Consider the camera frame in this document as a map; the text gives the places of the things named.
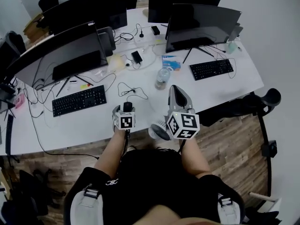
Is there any person's black shirt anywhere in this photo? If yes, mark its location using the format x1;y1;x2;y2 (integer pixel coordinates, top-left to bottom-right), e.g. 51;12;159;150
63;148;246;225

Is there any hand-held gripper cable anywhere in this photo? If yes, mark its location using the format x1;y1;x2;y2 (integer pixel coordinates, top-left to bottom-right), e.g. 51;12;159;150
123;129;131;155
178;138;187;155

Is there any light grey computer box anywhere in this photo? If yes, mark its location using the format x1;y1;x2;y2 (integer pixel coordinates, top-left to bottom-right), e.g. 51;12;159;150
228;23;244;42

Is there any black chair with grey bag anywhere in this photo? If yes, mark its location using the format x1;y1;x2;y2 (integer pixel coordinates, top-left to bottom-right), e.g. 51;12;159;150
6;30;26;55

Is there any long black bar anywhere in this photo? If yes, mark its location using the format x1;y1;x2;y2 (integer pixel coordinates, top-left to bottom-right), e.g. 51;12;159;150
5;113;14;156

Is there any left hand-held gripper cable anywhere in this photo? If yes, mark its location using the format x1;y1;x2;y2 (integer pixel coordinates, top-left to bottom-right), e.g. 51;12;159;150
123;129;131;155

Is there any person's left forearm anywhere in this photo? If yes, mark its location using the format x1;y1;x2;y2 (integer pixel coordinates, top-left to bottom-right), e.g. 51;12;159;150
93;129;130;178

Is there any black smartphone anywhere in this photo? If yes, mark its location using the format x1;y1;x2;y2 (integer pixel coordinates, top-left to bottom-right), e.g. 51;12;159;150
131;50;143;65

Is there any black pole with clamp box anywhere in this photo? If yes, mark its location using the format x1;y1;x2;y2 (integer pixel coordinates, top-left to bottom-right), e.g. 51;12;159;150
256;112;278;203

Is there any black swivel chair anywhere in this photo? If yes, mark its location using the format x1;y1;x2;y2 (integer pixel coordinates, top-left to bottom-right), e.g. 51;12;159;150
18;169;67;217

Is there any blue packet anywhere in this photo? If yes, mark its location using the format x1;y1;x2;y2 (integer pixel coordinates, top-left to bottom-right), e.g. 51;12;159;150
161;54;181;71

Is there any black keyboard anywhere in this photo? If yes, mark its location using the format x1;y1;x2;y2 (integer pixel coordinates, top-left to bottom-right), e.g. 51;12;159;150
189;59;234;81
52;85;107;118

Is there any clear plastic jar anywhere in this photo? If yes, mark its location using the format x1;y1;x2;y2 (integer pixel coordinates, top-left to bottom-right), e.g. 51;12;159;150
154;67;171;90

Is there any dark grey computer box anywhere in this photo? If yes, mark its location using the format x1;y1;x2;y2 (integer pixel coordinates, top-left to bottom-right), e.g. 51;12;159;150
97;26;117;57

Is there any thin black earphone cable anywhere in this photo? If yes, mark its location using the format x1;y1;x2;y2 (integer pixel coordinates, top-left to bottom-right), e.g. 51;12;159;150
117;82;149;103

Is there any right hand-held gripper cable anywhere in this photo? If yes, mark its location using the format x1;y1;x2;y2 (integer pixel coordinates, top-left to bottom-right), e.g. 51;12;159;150
178;138;187;155

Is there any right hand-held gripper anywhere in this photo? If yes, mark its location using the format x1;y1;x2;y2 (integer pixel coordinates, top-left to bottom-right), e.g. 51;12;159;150
165;85;201;140

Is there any black office chair with headrest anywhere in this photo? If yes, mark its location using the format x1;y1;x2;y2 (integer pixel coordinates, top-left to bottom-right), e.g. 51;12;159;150
199;88;282;128

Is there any clear green liquid bottle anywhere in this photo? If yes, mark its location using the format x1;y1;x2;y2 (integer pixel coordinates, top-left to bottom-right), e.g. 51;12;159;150
226;41;239;55

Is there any yellowish plastic bag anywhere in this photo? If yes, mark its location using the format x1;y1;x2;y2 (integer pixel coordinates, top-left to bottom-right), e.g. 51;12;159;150
106;54;125;74

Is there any small black monitor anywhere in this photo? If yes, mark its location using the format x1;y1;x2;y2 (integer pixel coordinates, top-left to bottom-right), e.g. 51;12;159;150
0;82;16;121

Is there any white harness strap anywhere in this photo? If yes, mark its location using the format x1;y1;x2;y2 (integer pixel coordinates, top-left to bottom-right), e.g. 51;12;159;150
217;193;242;225
70;186;104;225

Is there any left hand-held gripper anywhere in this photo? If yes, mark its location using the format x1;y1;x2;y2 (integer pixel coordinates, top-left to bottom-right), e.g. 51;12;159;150
112;105;137;133

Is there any pink box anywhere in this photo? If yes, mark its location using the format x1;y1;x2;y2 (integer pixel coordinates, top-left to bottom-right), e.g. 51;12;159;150
14;93;25;109

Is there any wide curved black monitor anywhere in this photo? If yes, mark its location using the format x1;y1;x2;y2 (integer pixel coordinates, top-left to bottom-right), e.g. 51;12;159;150
7;21;108;97
43;0;128;35

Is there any small white desk fan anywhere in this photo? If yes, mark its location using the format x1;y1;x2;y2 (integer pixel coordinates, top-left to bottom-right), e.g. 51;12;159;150
148;120;173;142

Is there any person's right forearm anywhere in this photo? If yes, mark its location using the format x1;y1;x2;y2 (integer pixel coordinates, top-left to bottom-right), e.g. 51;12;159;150
179;137;211;179

